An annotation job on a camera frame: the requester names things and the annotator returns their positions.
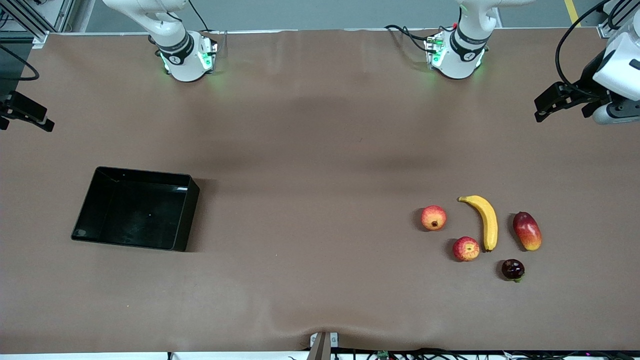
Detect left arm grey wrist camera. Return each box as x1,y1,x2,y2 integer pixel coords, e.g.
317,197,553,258
592,102,640,125

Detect dark purple mangosteen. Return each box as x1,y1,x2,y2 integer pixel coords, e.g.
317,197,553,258
501,258,526,283

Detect red orange pomegranate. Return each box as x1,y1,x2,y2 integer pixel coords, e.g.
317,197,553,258
420,205,448,232

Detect yellow banana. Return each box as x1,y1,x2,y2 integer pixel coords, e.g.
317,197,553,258
457,195,499,253

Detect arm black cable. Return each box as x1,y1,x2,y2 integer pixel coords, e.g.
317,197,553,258
556,0,613,96
0,44,40,82

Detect grey arm base connector panel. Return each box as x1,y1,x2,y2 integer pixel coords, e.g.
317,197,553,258
197,31,228,73
424,32,447,70

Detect aluminium frame profile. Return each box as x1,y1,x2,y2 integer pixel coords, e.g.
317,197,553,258
597,0,640,38
0,0,76,43

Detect red yellow apple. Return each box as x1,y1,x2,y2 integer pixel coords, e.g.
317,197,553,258
452,236,481,262

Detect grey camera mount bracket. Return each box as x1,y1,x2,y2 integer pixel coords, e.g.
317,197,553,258
307,331,340,360

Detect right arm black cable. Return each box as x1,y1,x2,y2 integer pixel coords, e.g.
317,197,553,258
0,44,40,82

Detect black plastic box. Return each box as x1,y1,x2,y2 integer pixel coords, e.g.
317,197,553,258
71,166,201,252

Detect brown table cover cloth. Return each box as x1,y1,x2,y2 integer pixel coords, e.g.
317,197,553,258
0,27,640,353

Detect red yellow mango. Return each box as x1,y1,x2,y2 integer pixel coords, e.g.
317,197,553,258
512,211,543,252

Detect black base power cable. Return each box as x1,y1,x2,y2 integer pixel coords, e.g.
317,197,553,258
384,24,436,55
187,0,213,35

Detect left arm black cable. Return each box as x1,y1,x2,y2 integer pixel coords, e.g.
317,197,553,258
556,0,613,96

